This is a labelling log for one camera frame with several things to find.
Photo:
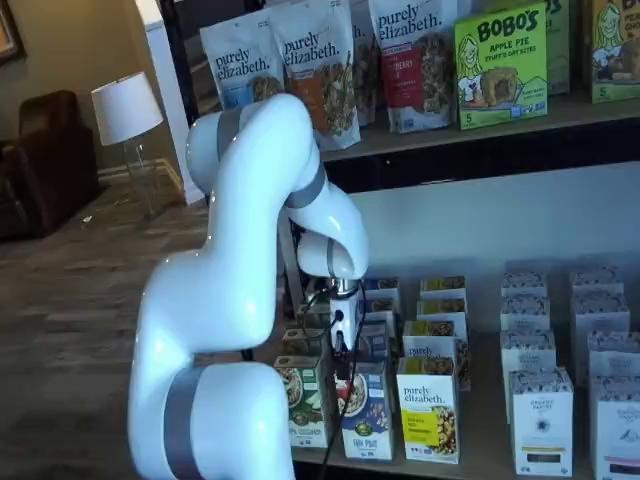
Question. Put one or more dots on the black metal shelf rack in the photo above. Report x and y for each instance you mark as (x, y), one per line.
(450, 165)

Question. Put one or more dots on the white shade lamp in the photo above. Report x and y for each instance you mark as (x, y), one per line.
(125, 107)

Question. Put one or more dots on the blue purely elizabeth granola pouch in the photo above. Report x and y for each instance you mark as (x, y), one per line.
(240, 65)

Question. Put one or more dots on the dark framed wall picture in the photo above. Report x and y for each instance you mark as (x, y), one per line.
(12, 35)

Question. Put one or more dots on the red purely elizabeth granola pouch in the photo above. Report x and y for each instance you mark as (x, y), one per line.
(415, 75)

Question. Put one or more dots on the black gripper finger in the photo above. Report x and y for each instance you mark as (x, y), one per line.
(344, 367)

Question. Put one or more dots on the blue white cereal box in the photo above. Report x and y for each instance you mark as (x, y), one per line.
(375, 345)
(370, 420)
(382, 286)
(380, 310)

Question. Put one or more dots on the yellow white granola box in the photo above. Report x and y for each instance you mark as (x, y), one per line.
(442, 286)
(430, 332)
(427, 415)
(442, 307)

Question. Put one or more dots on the white box with dark label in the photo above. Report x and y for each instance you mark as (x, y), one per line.
(542, 425)
(525, 312)
(527, 350)
(524, 282)

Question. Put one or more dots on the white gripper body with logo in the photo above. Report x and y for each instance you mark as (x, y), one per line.
(345, 310)

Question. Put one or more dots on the white box with pink label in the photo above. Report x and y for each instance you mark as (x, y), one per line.
(617, 435)
(600, 312)
(615, 360)
(597, 280)

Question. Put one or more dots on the orange green Bobo's box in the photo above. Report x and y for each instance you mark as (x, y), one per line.
(612, 50)

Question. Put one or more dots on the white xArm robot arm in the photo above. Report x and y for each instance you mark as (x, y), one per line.
(225, 275)

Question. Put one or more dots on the dark brown leather armchair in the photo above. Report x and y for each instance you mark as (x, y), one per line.
(50, 175)

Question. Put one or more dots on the green Bobo's snack box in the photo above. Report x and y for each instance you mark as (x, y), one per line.
(557, 50)

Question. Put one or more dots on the green Bobo's apple pie box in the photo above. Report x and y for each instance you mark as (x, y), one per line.
(500, 65)

